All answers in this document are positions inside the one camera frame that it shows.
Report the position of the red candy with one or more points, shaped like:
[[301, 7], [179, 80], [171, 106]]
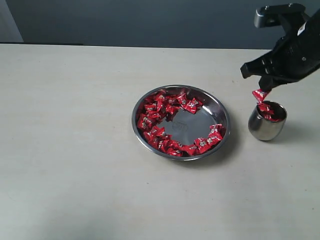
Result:
[[193, 105], [202, 145], [272, 118], [265, 109], [260, 95], [183, 100], [216, 129], [144, 123], [191, 150], [174, 152]]

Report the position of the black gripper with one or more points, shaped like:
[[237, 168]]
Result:
[[297, 56]]

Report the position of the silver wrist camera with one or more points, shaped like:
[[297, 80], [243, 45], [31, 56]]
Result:
[[269, 15]]

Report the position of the round steel bowl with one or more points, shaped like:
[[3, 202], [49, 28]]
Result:
[[185, 127]]

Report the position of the shiny steel cup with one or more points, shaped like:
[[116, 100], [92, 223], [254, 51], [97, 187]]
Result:
[[263, 129]]

